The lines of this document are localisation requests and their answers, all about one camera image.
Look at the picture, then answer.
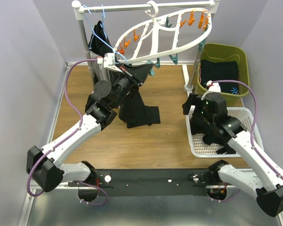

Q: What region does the aluminium frame rail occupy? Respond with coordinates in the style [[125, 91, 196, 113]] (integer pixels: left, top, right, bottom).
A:
[[17, 63, 73, 226]]

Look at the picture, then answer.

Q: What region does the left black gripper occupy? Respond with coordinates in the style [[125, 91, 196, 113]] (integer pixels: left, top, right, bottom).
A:
[[112, 63, 153, 109]]

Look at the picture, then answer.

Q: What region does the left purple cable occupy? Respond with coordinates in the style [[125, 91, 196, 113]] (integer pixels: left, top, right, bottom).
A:
[[27, 58, 101, 197]]

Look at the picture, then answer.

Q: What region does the white round clip hanger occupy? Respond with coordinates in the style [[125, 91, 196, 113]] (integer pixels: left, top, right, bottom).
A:
[[113, 0, 219, 64]]

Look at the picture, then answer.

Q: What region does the white clothes rack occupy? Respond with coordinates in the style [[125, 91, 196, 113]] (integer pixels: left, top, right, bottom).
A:
[[71, 0, 220, 104]]

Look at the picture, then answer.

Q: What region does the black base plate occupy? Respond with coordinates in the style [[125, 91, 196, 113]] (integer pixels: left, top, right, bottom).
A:
[[68, 168, 227, 197]]

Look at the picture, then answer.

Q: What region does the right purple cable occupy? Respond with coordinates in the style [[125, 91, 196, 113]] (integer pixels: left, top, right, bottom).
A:
[[214, 80, 283, 215]]

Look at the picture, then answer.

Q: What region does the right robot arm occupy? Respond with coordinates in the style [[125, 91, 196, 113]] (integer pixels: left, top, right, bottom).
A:
[[182, 92, 283, 217]]

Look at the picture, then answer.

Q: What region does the blue wire hanger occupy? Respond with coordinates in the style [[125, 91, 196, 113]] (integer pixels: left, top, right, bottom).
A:
[[82, 3, 129, 65]]

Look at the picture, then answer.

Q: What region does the teal plastic clip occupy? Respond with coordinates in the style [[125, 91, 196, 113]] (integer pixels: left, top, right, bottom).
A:
[[147, 58, 160, 76]]

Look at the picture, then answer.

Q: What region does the green laundry bin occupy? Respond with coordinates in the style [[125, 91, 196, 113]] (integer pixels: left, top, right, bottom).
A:
[[194, 43, 250, 106]]

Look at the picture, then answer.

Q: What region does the black cloth in bin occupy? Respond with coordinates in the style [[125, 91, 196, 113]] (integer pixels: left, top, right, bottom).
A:
[[200, 60, 239, 95]]

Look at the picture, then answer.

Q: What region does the purple cable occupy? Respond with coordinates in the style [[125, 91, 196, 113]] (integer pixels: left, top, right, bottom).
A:
[[214, 80, 283, 215], [27, 58, 101, 197]]

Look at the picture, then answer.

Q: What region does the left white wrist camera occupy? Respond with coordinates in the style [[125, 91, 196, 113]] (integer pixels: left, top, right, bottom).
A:
[[97, 53, 122, 73]]

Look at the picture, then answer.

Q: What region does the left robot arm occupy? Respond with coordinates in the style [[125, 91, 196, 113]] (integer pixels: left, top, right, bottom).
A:
[[26, 63, 153, 192]]

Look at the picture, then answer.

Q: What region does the white perforated basket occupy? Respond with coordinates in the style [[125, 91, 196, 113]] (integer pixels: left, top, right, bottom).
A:
[[186, 106, 253, 158]]

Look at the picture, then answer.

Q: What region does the black hanging garment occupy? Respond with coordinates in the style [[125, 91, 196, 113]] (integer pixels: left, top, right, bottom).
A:
[[88, 20, 160, 128]]

